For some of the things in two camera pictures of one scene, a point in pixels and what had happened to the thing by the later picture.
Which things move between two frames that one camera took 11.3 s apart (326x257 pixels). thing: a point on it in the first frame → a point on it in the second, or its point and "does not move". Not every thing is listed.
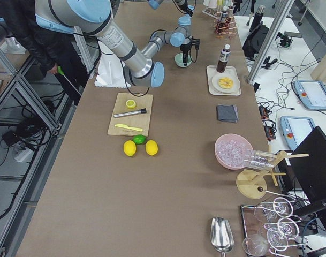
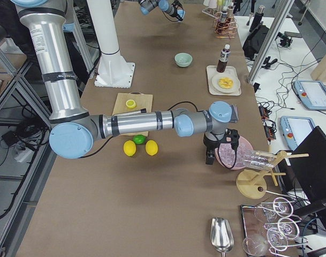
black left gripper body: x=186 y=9 → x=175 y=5
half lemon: x=130 y=104 does not move
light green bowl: x=179 y=60 does not move
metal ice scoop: x=222 y=236 does not move
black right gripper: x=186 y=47 → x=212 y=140
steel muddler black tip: x=129 y=113 does not move
